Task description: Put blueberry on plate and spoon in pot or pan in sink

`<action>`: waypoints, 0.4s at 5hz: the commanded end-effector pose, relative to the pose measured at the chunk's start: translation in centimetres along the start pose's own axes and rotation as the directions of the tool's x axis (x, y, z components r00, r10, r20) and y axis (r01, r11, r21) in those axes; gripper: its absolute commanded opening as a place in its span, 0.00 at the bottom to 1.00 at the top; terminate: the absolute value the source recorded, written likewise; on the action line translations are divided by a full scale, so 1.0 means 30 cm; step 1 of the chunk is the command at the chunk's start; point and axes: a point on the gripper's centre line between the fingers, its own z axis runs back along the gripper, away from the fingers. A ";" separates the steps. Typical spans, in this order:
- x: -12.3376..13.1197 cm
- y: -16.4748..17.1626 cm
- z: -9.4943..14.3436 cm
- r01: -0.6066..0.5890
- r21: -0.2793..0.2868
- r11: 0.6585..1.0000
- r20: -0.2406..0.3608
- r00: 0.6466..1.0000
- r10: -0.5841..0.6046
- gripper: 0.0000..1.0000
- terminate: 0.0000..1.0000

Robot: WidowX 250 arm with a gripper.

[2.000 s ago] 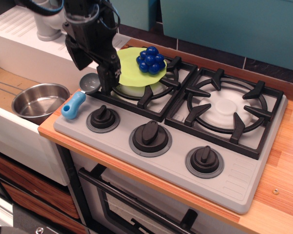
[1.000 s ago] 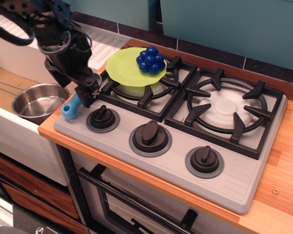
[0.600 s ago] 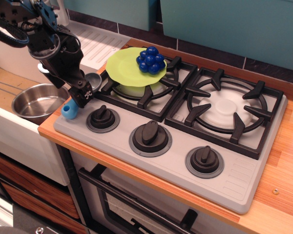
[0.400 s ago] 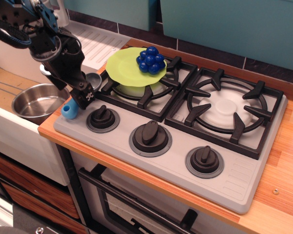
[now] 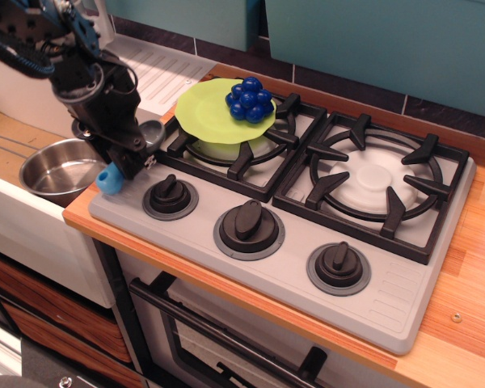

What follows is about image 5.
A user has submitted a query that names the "grey toy faucet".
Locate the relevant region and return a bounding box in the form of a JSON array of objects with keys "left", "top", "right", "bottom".
[{"left": 82, "top": 0, "right": 115, "bottom": 49}]

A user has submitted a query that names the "black burner grate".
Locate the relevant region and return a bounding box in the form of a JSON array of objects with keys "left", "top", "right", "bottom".
[
  {"left": 157, "top": 93, "right": 327, "bottom": 202},
  {"left": 273, "top": 112, "right": 475, "bottom": 264}
]

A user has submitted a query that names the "black stove knob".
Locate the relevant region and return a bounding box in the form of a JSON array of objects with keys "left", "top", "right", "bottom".
[
  {"left": 142, "top": 174, "right": 199, "bottom": 221},
  {"left": 213, "top": 200, "right": 285, "bottom": 261},
  {"left": 306, "top": 242, "right": 372, "bottom": 297}
]

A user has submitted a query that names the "black left burner grate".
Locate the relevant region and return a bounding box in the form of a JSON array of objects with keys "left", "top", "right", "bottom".
[{"left": 157, "top": 93, "right": 327, "bottom": 202}]

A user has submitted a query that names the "grey toy stove top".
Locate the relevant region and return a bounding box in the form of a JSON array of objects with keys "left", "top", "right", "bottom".
[{"left": 87, "top": 92, "right": 477, "bottom": 356}]

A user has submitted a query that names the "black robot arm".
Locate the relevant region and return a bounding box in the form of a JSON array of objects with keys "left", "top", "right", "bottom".
[{"left": 0, "top": 1, "right": 157, "bottom": 179}]

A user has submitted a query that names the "wooden drawer front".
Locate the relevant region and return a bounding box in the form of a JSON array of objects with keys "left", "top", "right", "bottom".
[{"left": 0, "top": 253, "right": 143, "bottom": 387}]

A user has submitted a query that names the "grey spoon with blue handle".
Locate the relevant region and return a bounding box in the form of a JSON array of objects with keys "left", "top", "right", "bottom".
[{"left": 95, "top": 120, "right": 166, "bottom": 195}]

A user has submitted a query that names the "black right burner grate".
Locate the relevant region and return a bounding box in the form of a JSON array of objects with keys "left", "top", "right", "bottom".
[{"left": 273, "top": 112, "right": 475, "bottom": 264}]

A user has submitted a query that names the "black middle stove knob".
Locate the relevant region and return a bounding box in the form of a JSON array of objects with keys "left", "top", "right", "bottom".
[{"left": 213, "top": 200, "right": 285, "bottom": 261}]

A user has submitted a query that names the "white right burner cap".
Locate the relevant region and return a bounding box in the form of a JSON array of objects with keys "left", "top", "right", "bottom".
[{"left": 327, "top": 148, "right": 430, "bottom": 214}]

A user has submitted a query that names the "black oven door handle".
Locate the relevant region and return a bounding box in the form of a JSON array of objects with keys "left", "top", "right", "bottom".
[{"left": 129, "top": 273, "right": 327, "bottom": 387}]

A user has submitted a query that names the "light green plate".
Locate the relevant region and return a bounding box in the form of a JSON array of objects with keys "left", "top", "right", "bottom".
[{"left": 175, "top": 78, "right": 276, "bottom": 145}]

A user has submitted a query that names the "toy oven door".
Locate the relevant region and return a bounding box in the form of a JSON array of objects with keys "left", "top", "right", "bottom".
[{"left": 117, "top": 252, "right": 401, "bottom": 387}]

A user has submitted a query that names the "black right stove knob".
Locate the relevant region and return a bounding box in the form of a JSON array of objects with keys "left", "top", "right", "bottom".
[{"left": 306, "top": 242, "right": 372, "bottom": 297}]

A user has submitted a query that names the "blue toy blueberry cluster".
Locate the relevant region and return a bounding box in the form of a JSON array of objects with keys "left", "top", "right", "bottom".
[{"left": 225, "top": 77, "right": 275, "bottom": 124}]

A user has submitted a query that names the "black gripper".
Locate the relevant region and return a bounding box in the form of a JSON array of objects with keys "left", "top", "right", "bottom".
[{"left": 52, "top": 60, "right": 156, "bottom": 179}]

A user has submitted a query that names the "black left stove knob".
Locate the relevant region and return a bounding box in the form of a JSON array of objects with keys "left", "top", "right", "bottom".
[{"left": 142, "top": 174, "right": 199, "bottom": 221}]

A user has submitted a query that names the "stainless steel pot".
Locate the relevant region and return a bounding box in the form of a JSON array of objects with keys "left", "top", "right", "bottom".
[{"left": 0, "top": 136, "right": 107, "bottom": 208}]

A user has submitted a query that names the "white left burner cap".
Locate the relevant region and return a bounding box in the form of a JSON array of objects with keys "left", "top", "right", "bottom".
[{"left": 186, "top": 127, "right": 299, "bottom": 167}]

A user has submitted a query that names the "white burner cap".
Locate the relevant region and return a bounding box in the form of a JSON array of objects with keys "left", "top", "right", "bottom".
[
  {"left": 186, "top": 127, "right": 299, "bottom": 167},
  {"left": 327, "top": 148, "right": 430, "bottom": 214}
]

